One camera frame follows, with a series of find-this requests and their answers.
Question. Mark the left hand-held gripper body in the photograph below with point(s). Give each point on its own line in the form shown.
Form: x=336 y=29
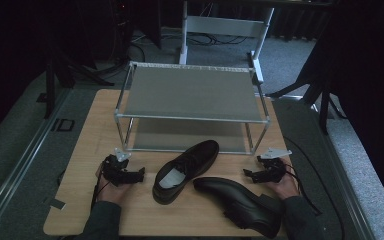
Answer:
x=115 y=168

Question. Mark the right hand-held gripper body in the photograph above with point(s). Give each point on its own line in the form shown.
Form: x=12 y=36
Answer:
x=273 y=168

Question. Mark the black leather shoe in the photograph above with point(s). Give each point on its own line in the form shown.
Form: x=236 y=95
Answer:
x=243 y=203
x=183 y=170

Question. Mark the metal shoe rack grey shelves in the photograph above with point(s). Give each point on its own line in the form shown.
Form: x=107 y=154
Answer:
x=193 y=93

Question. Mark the person's right hand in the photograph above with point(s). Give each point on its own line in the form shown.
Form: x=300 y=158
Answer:
x=286 y=188

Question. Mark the person's left hand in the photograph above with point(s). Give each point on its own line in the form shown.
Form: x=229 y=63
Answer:
x=111 y=192

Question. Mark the black tape strip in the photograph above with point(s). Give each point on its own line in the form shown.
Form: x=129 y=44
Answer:
x=56 y=203

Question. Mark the black tripod stand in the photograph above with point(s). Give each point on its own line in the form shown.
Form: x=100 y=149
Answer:
x=316 y=90
x=65 y=75

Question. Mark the black floor bracket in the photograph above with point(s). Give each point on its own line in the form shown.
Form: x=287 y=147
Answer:
x=63 y=125

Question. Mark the metal floor rail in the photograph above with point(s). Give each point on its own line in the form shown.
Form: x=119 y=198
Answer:
x=346 y=180
x=23 y=160

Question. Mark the white metal frame stand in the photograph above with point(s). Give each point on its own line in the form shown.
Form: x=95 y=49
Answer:
x=225 y=26

